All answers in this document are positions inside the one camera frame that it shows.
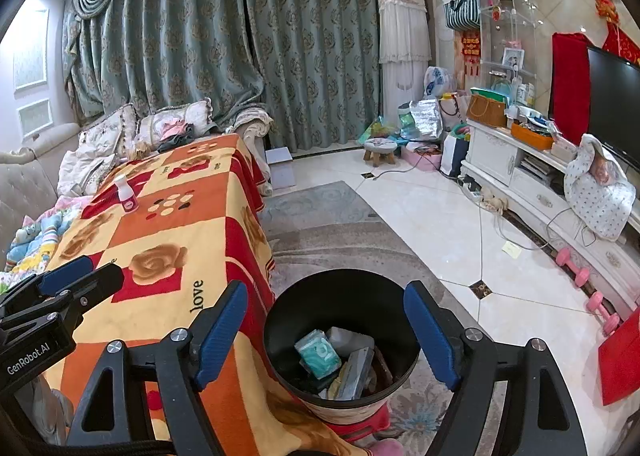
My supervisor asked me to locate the black flat screen television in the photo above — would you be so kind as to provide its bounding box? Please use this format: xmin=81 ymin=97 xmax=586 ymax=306
xmin=587 ymin=46 xmax=640 ymax=169

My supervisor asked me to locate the floral pillow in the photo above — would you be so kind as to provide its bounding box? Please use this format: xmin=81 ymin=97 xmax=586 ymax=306
xmin=134 ymin=98 xmax=213 ymax=149

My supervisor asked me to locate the grey floor rug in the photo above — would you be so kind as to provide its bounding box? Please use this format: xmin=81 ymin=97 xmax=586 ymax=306
xmin=259 ymin=182 xmax=477 ymax=455

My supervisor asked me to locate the orange red patterned blanket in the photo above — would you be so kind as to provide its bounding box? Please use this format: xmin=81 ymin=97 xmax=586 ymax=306
xmin=47 ymin=134 xmax=357 ymax=455

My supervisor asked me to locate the white blue medicine box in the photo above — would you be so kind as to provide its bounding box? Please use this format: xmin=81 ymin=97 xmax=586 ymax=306
xmin=326 ymin=346 xmax=374 ymax=401

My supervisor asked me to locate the pink dumbbell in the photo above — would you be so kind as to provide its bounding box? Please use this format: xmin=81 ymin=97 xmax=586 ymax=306
xmin=555 ymin=247 xmax=590 ymax=288
xmin=586 ymin=290 xmax=620 ymax=337

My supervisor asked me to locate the orange tray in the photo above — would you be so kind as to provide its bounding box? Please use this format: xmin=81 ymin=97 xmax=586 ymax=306
xmin=510 ymin=123 xmax=553 ymax=151

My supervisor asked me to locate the covered standing air conditioner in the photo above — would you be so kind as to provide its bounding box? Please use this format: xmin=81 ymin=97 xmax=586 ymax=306
xmin=378 ymin=0 xmax=432 ymax=127

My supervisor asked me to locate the white tv cabinet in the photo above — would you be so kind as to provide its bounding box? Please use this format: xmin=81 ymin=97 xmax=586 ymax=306
xmin=461 ymin=121 xmax=639 ymax=318

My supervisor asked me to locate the silver foil bag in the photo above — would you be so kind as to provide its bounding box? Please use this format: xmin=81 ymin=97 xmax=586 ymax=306
xmin=409 ymin=98 xmax=444 ymax=142

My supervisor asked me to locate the striped tote bag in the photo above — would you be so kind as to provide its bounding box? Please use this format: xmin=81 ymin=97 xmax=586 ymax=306
xmin=444 ymin=0 xmax=480 ymax=32

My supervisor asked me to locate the red cloth on television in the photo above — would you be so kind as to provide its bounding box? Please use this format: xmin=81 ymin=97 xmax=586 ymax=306
xmin=550 ymin=32 xmax=592 ymax=146

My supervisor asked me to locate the black round trash bin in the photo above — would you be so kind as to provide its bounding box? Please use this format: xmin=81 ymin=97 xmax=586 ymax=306
xmin=264 ymin=268 xmax=420 ymax=426

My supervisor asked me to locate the red paper bag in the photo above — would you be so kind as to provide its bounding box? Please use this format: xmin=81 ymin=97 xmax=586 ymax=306
xmin=598 ymin=309 xmax=640 ymax=406

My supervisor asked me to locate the green patterned curtain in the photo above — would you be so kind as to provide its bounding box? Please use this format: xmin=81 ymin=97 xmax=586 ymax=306
xmin=62 ymin=0 xmax=382 ymax=151

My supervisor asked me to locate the beige tufted sofa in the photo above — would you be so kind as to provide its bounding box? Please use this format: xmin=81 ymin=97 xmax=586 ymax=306
xmin=0 ymin=123 xmax=80 ymax=262

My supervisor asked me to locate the small wooden stool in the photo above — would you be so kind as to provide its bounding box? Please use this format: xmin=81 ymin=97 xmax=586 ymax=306
xmin=363 ymin=137 xmax=397 ymax=168

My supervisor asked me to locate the white bottle red label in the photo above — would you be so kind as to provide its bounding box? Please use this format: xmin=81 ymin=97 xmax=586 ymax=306
xmin=114 ymin=175 xmax=138 ymax=213

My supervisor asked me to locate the teal tissue packet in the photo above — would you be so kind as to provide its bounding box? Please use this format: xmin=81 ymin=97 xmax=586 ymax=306
xmin=294 ymin=329 xmax=342 ymax=379

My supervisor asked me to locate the red plastic stool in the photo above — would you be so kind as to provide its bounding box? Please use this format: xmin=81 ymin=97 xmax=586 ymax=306
xmin=326 ymin=404 xmax=390 ymax=443

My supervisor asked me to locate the brown handbag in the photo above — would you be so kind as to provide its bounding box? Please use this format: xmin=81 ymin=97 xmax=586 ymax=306
xmin=466 ymin=94 xmax=506 ymax=127

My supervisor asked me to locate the white dotted baby blanket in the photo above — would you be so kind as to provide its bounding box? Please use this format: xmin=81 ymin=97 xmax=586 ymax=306
xmin=564 ymin=133 xmax=637 ymax=241

